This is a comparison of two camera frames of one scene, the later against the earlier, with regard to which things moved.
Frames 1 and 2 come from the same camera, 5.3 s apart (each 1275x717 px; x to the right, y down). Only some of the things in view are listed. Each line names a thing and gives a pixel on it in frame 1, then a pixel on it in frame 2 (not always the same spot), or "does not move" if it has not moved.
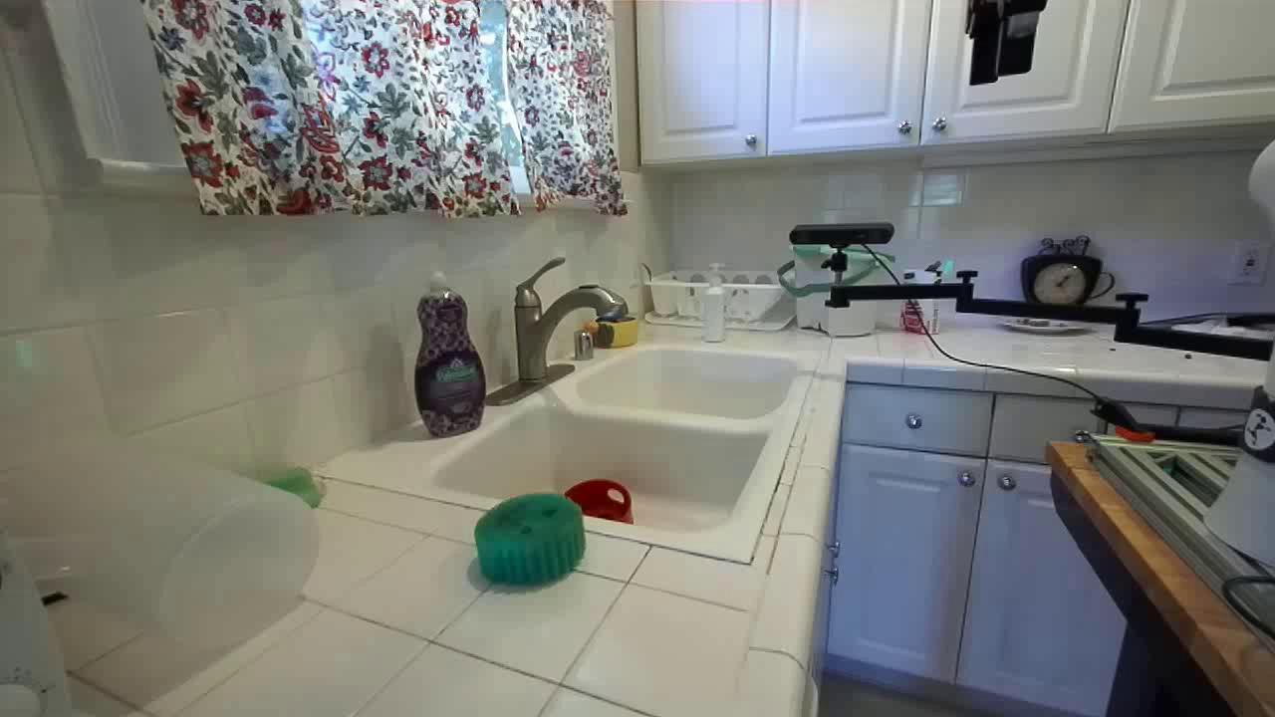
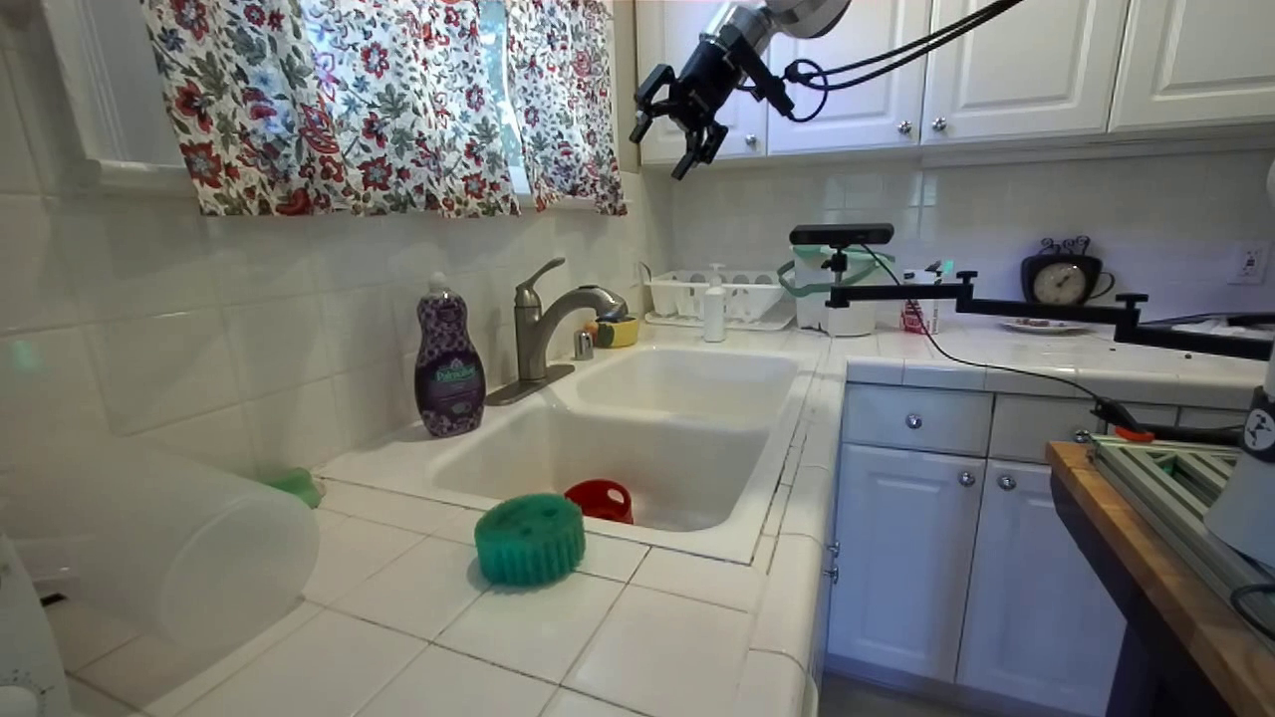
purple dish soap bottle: (447, 379) does not move
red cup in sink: (601, 501) does not move
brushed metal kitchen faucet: (532, 331) does not move
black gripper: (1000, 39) → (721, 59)
